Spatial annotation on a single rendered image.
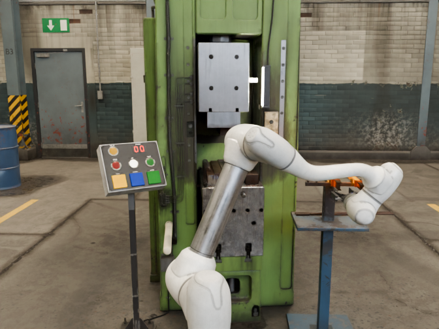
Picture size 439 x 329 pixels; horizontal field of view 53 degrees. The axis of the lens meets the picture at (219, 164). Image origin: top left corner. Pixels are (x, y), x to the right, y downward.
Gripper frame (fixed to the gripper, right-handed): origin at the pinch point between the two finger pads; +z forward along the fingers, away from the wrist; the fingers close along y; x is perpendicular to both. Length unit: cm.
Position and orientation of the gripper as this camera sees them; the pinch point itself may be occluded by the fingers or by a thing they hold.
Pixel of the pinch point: (343, 191)
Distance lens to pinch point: 228.0
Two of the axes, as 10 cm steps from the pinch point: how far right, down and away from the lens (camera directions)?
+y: 10.0, 0.1, -0.5
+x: 0.0, -9.8, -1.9
